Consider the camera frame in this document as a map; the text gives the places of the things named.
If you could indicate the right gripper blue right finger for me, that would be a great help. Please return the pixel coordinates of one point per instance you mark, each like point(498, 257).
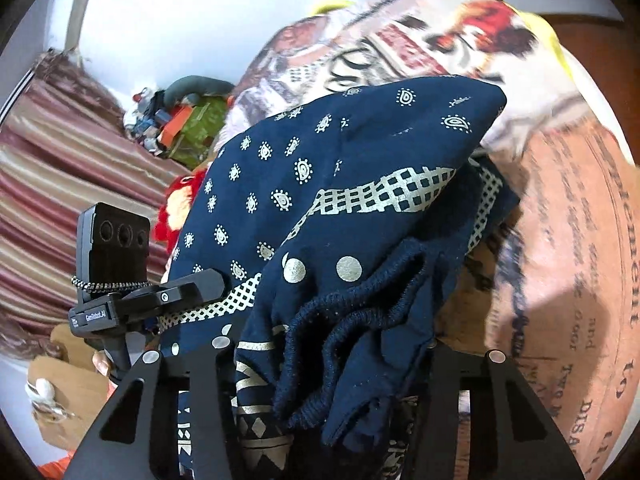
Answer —
point(512, 435)

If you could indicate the grey plush toy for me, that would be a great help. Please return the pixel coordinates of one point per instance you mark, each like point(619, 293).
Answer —
point(197, 85)

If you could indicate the yellow plush pillow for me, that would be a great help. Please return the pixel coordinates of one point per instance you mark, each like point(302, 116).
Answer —
point(541, 29)

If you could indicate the striped red gold curtain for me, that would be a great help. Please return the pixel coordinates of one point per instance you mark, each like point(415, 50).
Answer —
point(63, 149)

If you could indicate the green storage box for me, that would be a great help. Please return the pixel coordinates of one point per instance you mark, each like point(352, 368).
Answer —
point(191, 145)

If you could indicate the newspaper print bed blanket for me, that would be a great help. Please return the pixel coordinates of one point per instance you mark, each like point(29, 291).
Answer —
point(555, 284)

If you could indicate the orange box on pile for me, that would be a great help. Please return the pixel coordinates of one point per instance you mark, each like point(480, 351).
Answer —
point(180, 115)

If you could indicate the red plush toy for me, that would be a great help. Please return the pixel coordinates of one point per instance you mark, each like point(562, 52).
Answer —
point(179, 198)

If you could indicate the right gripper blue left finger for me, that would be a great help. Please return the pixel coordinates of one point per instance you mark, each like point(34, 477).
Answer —
point(172, 416)

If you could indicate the orange jacket sleeve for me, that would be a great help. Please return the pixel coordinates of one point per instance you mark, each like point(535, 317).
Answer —
point(56, 470)

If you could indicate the person left hand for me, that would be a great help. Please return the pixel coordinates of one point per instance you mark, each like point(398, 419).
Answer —
point(103, 364)

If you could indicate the navy patterned hooded sweater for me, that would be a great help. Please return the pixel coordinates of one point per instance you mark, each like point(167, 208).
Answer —
point(341, 227)

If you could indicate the white air conditioner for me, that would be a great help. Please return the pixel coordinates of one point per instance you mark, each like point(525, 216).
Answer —
point(74, 24)

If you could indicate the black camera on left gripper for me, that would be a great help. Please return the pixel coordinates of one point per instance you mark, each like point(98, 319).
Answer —
point(112, 246)

